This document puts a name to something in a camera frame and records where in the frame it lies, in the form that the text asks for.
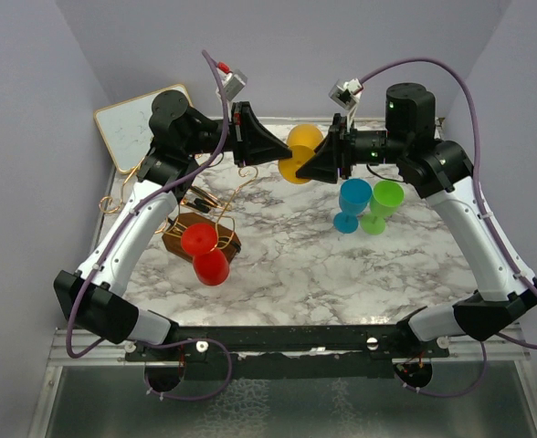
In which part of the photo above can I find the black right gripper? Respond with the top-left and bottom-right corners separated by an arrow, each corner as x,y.
295,114 -> 406,183

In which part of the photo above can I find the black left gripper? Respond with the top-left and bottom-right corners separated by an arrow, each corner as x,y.
183,100 -> 293,166

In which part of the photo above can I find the yellow plastic wine glass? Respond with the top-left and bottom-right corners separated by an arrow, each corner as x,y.
278,124 -> 323,184

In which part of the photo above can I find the blue plastic wine glass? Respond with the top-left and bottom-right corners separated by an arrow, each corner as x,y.
333,178 -> 373,234

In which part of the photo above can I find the green plastic wine glass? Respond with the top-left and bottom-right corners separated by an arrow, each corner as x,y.
360,180 -> 405,235

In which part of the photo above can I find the red plastic wine glass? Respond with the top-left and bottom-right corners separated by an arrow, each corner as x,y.
181,223 -> 229,287

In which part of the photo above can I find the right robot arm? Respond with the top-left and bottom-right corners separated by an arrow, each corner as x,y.
296,83 -> 537,357

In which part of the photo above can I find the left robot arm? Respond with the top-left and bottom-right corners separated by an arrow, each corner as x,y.
54,90 -> 292,360

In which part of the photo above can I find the small whiteboard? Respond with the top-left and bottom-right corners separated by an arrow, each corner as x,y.
94,84 -> 191,174

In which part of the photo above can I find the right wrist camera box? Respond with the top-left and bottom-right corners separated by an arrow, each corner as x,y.
329,78 -> 363,117

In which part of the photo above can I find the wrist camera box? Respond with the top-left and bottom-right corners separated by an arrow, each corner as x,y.
329,78 -> 363,117
216,62 -> 247,101

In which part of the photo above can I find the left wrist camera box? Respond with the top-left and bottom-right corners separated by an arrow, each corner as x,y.
216,62 -> 247,101

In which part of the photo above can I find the gold wire glass rack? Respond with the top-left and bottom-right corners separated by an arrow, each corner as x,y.
98,152 -> 259,266

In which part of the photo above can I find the black front mounting rail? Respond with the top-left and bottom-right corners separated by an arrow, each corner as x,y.
126,321 -> 452,364

